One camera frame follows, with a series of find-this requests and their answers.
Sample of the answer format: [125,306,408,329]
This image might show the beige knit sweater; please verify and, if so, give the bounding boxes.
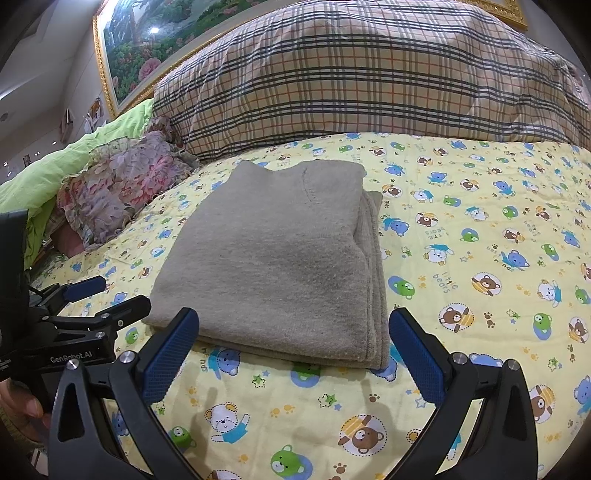
[141,160,389,370]

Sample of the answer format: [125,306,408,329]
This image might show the gold framed landscape painting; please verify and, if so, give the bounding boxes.
[92,0,530,120]

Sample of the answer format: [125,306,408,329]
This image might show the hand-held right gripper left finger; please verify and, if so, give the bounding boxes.
[47,307,201,480]

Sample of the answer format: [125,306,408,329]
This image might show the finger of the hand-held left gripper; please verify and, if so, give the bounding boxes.
[28,276,108,320]
[46,295,153,343]

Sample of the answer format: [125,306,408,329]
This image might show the pink floral ruffled cloth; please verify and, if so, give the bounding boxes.
[54,117,202,253]

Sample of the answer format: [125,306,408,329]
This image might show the plaid pillow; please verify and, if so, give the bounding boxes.
[152,0,591,161]

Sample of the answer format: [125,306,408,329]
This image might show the yellow bear print bed sheet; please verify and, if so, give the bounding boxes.
[31,131,591,480]

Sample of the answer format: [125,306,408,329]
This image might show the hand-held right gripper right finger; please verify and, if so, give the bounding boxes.
[388,307,539,480]

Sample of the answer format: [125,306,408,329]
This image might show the green blanket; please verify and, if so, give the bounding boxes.
[0,98,156,271]

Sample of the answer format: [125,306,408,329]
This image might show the person's left hand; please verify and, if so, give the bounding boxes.
[0,381,52,441]

